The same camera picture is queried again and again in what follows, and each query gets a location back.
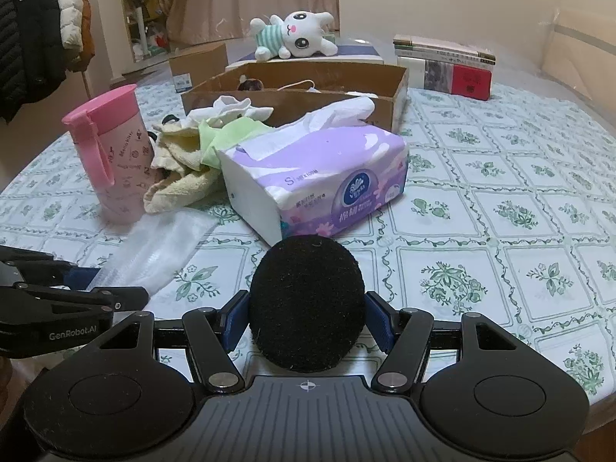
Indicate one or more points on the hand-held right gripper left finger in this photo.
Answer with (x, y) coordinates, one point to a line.
(236, 321)

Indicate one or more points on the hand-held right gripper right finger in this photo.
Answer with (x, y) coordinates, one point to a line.
(381, 323)

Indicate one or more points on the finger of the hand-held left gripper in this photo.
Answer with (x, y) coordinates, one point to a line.
(79, 276)
(120, 297)

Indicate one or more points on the black round puff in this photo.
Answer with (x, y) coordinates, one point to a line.
(308, 298)

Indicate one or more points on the yellow towel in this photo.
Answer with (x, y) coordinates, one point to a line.
(178, 187)

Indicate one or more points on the dark velvet scrunchie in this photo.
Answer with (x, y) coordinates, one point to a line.
(250, 85)

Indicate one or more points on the clear plastic bag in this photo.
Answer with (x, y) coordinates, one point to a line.
(159, 250)

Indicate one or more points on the pink lidded cup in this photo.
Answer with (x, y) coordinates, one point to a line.
(125, 173)

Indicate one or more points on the purple tissue pack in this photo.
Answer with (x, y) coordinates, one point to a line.
(313, 163)

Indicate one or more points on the light green cloth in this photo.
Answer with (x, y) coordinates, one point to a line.
(226, 134)

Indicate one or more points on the white cloth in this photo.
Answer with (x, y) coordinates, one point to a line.
(226, 106)

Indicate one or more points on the black jacket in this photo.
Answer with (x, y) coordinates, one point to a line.
(24, 43)

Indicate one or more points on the small closed cardboard box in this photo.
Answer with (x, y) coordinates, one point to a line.
(202, 65)

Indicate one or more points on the white floor fan stand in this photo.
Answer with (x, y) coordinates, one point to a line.
(142, 33)

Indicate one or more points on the orange jacket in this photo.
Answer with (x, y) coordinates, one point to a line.
(86, 24)

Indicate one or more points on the thick book with red band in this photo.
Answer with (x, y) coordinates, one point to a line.
(471, 82)

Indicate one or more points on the white box with blue top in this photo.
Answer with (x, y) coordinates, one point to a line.
(356, 53)

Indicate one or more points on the white puffer jacket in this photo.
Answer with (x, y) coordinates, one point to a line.
(67, 5)

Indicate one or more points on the white spine book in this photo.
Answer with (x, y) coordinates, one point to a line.
(462, 57)

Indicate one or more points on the small green box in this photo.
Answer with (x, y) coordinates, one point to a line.
(330, 38)

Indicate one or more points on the white plush toy striped shirt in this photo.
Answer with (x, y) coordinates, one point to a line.
(298, 33)

